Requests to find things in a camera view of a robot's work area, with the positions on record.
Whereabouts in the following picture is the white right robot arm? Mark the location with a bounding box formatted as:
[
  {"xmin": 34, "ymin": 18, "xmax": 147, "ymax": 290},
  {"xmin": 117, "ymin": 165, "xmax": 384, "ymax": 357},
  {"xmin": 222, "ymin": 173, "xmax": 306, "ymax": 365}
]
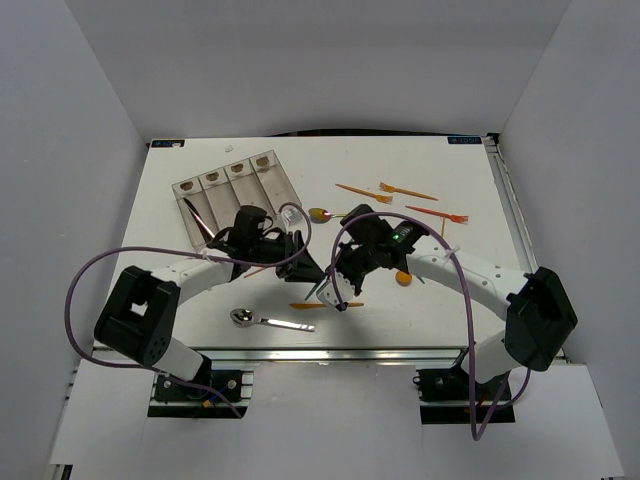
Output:
[{"xmin": 316, "ymin": 204, "xmax": 578, "ymax": 399}]

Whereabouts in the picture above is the orange plastic spoon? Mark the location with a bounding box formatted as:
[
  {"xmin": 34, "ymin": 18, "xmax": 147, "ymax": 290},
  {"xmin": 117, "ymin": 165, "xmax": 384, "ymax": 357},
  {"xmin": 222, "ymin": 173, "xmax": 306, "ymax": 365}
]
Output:
[{"xmin": 395, "ymin": 271, "xmax": 413, "ymax": 287}]

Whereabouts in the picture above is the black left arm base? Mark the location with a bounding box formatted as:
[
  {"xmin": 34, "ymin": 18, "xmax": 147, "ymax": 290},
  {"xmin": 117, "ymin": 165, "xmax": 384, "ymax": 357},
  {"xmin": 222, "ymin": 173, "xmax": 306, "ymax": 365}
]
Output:
[{"xmin": 147, "ymin": 369, "xmax": 254, "ymax": 419}]

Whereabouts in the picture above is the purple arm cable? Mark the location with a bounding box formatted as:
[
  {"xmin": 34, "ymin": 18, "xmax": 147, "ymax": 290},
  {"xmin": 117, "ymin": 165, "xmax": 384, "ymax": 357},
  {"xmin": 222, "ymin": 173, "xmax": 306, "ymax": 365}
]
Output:
[
  {"xmin": 327, "ymin": 211, "xmax": 532, "ymax": 442},
  {"xmin": 64, "ymin": 202, "xmax": 313, "ymax": 419}
]

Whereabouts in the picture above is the blue label sticker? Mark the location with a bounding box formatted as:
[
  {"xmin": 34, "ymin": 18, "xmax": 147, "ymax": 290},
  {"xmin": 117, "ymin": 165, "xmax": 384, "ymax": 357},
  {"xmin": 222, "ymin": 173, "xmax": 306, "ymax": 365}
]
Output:
[
  {"xmin": 447, "ymin": 136, "xmax": 483, "ymax": 145},
  {"xmin": 150, "ymin": 139, "xmax": 185, "ymax": 148}
]

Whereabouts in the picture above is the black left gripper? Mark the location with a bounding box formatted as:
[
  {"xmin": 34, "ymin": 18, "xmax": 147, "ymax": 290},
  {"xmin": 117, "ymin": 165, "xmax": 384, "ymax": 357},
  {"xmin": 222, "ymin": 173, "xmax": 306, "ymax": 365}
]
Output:
[{"xmin": 249, "ymin": 230, "xmax": 325, "ymax": 283}]

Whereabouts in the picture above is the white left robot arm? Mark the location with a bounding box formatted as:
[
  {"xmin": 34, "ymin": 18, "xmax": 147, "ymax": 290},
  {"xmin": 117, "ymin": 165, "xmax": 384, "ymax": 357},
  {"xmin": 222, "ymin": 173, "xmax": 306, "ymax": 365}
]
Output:
[{"xmin": 94, "ymin": 205, "xmax": 324, "ymax": 399}]

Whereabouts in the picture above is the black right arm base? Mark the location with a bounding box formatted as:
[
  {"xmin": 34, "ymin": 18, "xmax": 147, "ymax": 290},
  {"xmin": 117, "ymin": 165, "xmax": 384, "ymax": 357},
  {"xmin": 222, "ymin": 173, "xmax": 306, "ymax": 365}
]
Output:
[{"xmin": 412, "ymin": 369, "xmax": 503, "ymax": 425}]

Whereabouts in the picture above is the silver metal spoon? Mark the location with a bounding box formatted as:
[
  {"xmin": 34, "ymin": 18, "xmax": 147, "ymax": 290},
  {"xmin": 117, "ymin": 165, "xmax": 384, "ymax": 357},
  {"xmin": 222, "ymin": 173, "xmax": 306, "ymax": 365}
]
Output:
[{"xmin": 230, "ymin": 309, "xmax": 315, "ymax": 333}]

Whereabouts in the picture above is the orange plastic fork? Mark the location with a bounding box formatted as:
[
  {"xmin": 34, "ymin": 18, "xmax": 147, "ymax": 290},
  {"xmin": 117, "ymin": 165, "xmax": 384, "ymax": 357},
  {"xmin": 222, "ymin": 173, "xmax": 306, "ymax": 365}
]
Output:
[
  {"xmin": 336, "ymin": 183, "xmax": 393, "ymax": 204},
  {"xmin": 406, "ymin": 205, "xmax": 469, "ymax": 224},
  {"xmin": 379, "ymin": 182, "xmax": 438, "ymax": 201}
]

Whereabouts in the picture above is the teal plastic knife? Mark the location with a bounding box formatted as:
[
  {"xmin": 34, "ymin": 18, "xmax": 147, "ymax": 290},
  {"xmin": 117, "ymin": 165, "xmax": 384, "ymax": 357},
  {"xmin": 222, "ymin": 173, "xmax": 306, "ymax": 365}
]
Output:
[{"xmin": 304, "ymin": 280, "xmax": 325, "ymax": 302}]

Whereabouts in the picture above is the iridescent ornate metal spoon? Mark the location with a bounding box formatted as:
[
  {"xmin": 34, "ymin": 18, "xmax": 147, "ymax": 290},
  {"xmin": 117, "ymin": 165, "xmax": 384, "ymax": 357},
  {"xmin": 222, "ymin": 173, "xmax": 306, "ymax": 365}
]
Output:
[{"xmin": 308, "ymin": 207, "xmax": 345, "ymax": 224}]

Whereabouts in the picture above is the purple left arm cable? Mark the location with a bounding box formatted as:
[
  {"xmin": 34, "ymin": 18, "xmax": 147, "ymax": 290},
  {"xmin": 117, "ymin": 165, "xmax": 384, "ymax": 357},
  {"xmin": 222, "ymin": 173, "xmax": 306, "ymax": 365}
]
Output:
[{"xmin": 64, "ymin": 202, "xmax": 313, "ymax": 419}]

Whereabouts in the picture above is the dark iridescent metal knife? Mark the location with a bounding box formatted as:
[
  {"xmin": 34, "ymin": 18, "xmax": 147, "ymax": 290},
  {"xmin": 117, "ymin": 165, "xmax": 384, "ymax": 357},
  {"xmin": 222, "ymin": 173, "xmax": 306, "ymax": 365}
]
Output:
[{"xmin": 184, "ymin": 198, "xmax": 215, "ymax": 243}]

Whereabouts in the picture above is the blue label sticker right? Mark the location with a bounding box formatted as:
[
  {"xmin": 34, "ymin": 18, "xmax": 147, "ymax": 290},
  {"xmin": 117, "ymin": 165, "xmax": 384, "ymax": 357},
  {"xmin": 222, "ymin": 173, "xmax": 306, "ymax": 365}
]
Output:
[{"xmin": 447, "ymin": 136, "xmax": 483, "ymax": 145}]

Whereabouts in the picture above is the orange plastic knife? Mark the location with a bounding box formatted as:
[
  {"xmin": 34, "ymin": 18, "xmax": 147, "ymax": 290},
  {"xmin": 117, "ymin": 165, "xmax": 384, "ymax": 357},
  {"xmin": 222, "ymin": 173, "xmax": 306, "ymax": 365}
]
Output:
[{"xmin": 289, "ymin": 302, "xmax": 365, "ymax": 310}]

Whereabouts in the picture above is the blue label sticker left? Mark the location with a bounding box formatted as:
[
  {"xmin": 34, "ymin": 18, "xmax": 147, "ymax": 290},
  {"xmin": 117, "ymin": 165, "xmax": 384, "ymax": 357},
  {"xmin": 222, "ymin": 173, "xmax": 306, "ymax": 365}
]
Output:
[{"xmin": 150, "ymin": 139, "xmax": 185, "ymax": 148}]

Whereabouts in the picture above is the clear four-compartment organizer tray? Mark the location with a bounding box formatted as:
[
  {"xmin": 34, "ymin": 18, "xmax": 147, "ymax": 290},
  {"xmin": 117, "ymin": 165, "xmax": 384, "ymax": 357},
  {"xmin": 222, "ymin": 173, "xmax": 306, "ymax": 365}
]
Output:
[{"xmin": 171, "ymin": 150, "xmax": 302, "ymax": 251}]

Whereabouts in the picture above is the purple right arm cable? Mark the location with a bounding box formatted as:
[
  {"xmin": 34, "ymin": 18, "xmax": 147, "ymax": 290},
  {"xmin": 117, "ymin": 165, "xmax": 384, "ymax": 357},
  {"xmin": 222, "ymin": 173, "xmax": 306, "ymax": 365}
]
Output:
[{"xmin": 327, "ymin": 211, "xmax": 532, "ymax": 442}]

